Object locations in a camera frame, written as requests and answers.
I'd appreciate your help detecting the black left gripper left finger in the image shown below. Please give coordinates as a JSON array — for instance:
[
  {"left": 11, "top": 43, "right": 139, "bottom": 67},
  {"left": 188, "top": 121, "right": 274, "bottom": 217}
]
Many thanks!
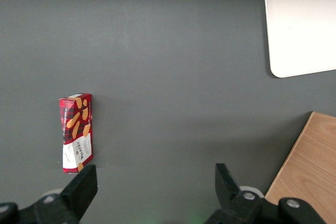
[{"left": 0, "top": 164, "right": 98, "bottom": 224}]

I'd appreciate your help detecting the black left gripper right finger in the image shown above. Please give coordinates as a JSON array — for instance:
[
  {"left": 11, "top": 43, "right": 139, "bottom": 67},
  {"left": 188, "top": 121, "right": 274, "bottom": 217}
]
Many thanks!
[{"left": 204, "top": 163, "right": 329, "bottom": 224}]

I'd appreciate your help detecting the red tartan cookie box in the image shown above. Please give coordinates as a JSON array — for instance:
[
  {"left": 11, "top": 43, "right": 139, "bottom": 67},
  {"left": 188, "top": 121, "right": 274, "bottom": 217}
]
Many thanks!
[{"left": 59, "top": 93, "right": 94, "bottom": 174}]

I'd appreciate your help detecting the white rectangular tray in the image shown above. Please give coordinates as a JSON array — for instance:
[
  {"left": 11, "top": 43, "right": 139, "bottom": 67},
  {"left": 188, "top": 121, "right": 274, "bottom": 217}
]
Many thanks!
[{"left": 264, "top": 0, "right": 336, "bottom": 79}]

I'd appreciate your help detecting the wooden two-drawer cabinet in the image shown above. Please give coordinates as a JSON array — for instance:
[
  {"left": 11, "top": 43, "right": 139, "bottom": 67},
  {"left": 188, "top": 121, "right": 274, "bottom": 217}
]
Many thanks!
[{"left": 265, "top": 111, "right": 336, "bottom": 224}]

